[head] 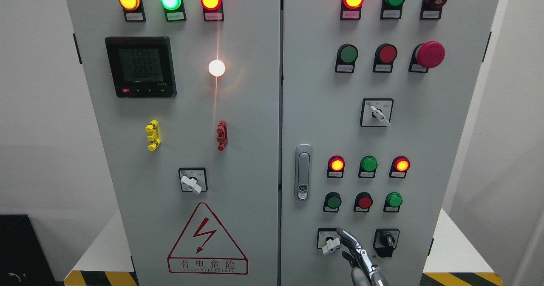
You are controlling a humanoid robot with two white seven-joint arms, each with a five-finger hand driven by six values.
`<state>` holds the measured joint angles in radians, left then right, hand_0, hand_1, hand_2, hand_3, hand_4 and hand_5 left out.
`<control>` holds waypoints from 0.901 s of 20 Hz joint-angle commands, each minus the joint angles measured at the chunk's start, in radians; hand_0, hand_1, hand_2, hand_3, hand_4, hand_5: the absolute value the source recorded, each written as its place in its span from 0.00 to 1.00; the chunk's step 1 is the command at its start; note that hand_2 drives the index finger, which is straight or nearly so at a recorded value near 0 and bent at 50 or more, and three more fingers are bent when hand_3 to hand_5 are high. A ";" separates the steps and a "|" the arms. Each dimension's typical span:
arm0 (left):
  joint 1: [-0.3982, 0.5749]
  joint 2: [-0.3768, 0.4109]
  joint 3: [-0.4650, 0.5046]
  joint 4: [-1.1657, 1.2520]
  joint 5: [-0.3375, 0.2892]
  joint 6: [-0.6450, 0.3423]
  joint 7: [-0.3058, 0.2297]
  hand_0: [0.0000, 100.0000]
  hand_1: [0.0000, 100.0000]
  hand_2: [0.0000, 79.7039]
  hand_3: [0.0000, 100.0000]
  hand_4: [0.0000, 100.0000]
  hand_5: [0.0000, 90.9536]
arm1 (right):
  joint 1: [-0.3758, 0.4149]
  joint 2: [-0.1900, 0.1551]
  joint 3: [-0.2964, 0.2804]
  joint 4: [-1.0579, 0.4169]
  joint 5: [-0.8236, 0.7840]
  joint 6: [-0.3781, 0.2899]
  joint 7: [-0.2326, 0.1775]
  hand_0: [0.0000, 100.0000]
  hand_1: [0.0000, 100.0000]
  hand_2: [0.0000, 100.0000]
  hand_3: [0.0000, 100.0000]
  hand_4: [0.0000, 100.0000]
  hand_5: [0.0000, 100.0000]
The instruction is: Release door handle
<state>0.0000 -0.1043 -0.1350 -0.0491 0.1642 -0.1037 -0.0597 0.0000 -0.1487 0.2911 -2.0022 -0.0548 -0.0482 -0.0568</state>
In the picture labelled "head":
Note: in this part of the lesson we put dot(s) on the silver door swing handle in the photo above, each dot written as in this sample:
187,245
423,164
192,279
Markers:
303,163

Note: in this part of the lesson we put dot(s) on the grey left cabinet door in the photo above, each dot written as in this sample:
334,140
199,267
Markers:
242,180

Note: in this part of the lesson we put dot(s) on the grey cabinet door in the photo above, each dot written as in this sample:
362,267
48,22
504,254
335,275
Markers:
242,180
323,108

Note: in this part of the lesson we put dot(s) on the grey right cabinet door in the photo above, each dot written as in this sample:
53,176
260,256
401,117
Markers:
323,108

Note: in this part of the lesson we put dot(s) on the red terminal connector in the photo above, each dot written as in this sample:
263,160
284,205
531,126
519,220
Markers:
222,137

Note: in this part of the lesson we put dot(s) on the red lit indicator middle left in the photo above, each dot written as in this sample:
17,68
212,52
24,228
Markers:
336,165

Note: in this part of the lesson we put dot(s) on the white lit indicator lamp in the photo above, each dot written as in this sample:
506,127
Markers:
217,68

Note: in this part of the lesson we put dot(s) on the green push button lower left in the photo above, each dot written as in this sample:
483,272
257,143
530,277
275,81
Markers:
332,202

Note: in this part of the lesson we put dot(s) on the green push button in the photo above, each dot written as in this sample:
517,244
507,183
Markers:
332,202
393,202
347,55

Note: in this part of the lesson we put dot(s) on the green indicator light middle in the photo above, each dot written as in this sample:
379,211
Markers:
368,167

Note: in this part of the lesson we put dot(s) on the green push button upper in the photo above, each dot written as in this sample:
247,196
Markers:
347,55

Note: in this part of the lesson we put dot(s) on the red push button lower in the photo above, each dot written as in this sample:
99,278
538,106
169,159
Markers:
363,202

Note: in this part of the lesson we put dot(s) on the red push button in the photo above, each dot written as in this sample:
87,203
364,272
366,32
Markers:
384,57
363,202

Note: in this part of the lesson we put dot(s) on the yellow terminal connector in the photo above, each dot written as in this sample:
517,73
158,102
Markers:
153,135

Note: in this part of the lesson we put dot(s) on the red lit indicator middle right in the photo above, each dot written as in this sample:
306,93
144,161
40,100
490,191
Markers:
399,167

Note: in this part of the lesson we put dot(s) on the red electric hazard warning sign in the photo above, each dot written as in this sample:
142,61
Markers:
206,247

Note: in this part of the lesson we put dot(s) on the red push button upper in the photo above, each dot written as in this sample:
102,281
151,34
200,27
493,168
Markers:
384,57

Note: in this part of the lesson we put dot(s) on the green push button lower right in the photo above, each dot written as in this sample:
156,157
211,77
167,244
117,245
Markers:
393,202

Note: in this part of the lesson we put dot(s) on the black digital power meter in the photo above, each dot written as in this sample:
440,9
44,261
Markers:
141,67

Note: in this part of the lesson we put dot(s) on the red lit indicator light left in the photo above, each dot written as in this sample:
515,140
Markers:
213,10

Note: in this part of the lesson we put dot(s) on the red lit indicator top right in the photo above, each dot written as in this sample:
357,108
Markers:
351,9

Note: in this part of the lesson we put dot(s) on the green lit indicator light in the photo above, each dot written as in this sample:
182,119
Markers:
174,10

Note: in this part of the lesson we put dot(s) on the red emergency stop mushroom button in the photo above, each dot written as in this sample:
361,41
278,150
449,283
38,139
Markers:
425,56

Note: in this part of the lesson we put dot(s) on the green indicator light top right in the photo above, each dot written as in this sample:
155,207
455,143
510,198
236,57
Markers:
391,9

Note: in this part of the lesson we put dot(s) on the amber indicator light top left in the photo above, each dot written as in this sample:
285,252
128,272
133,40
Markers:
133,10

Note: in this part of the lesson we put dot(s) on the white platform with hazard stripes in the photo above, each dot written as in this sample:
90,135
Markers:
453,261

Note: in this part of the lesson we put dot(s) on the black box lower left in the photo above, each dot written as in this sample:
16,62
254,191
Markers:
22,261

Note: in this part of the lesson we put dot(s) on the left door rotary selector switch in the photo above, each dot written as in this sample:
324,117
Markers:
193,180

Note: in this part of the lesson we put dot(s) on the upper right rotary selector switch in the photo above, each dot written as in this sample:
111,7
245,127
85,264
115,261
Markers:
376,112

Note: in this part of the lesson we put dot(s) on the white lever selector switch bottom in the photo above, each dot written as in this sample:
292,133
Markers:
328,240

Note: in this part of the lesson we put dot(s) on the black knob selector switch bottom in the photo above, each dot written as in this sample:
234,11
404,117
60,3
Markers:
385,241

